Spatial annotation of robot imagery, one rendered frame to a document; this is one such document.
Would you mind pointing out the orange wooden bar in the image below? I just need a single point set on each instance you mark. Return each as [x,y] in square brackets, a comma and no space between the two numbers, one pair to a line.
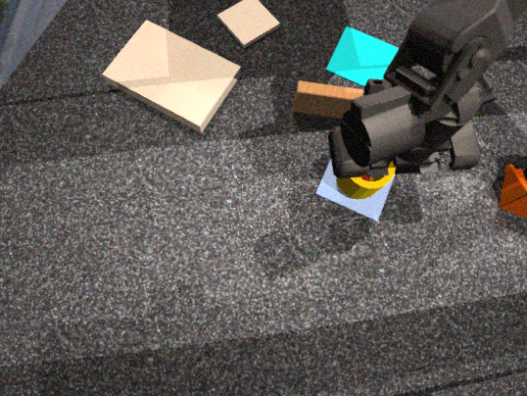
[324,99]

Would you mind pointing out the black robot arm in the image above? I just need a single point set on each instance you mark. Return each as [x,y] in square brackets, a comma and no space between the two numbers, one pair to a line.
[457,40]

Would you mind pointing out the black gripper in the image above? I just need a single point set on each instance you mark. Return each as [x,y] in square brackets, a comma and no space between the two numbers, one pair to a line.
[425,158]

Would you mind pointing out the yellow cup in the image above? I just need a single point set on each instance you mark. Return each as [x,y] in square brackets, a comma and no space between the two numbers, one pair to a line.
[357,188]

